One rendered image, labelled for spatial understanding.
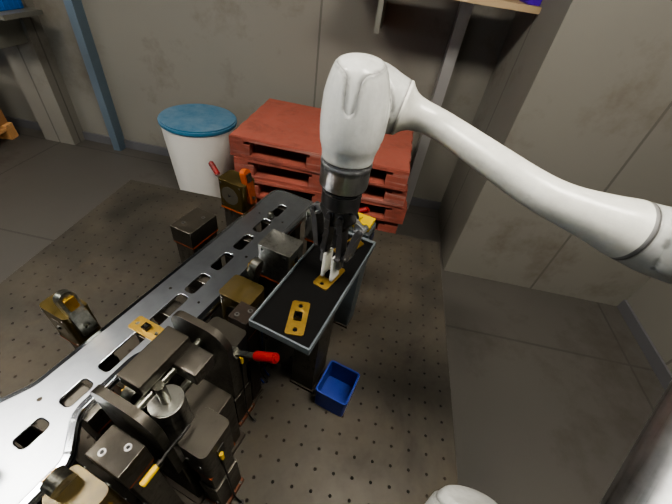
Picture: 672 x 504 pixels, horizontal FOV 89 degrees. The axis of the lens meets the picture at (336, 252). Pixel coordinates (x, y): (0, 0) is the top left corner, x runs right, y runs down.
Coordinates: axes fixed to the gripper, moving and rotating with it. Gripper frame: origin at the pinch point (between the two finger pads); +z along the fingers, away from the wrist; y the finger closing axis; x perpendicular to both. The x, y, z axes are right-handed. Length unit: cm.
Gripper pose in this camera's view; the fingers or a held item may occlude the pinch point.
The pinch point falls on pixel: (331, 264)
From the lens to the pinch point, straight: 76.2
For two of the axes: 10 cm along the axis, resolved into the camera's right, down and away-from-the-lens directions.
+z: -1.2, 7.3, 6.7
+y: -8.2, -4.5, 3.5
